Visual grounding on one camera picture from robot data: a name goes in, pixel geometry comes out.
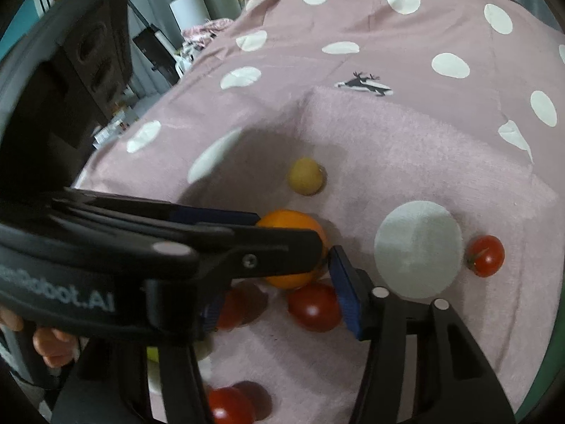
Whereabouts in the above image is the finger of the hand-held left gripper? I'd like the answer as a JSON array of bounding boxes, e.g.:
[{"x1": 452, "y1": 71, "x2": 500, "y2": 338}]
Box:
[
  {"x1": 53, "y1": 188, "x2": 262, "y2": 232},
  {"x1": 148, "y1": 224, "x2": 329, "y2": 284}
]

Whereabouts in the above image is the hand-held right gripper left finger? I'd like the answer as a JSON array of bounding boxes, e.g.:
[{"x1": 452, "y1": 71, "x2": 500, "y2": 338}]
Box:
[{"x1": 53, "y1": 294, "x2": 228, "y2": 424}]

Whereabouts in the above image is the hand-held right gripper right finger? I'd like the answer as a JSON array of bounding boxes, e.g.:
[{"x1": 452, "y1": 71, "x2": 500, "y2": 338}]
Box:
[{"x1": 329, "y1": 245, "x2": 517, "y2": 424}]

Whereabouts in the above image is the orange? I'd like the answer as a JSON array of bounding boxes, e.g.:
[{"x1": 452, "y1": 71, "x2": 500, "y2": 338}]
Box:
[{"x1": 255, "y1": 210, "x2": 329, "y2": 290}]

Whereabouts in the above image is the red tomato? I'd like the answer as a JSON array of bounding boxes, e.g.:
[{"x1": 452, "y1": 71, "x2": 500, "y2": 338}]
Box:
[
  {"x1": 207, "y1": 382, "x2": 271, "y2": 424},
  {"x1": 215, "y1": 283, "x2": 268, "y2": 330},
  {"x1": 288, "y1": 283, "x2": 343, "y2": 333},
  {"x1": 465, "y1": 235, "x2": 505, "y2": 277}
]

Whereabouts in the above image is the small tan round fruit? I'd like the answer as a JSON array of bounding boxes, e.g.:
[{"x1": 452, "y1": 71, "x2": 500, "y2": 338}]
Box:
[{"x1": 288, "y1": 157, "x2": 327, "y2": 196}]

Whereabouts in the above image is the black box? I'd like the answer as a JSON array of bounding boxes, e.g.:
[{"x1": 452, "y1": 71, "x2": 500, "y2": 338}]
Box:
[{"x1": 131, "y1": 26, "x2": 179, "y2": 86}]

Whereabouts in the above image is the pink polka dot blanket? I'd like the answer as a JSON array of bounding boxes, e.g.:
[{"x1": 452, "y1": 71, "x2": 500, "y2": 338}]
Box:
[{"x1": 75, "y1": 0, "x2": 565, "y2": 424}]

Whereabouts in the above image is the white cylindrical lamp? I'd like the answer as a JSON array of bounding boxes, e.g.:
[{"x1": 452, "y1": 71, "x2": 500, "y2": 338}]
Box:
[{"x1": 169, "y1": 0, "x2": 210, "y2": 31}]

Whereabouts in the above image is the pink clothes pile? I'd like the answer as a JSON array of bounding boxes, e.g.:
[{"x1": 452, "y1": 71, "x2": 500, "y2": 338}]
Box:
[{"x1": 176, "y1": 18, "x2": 234, "y2": 73}]

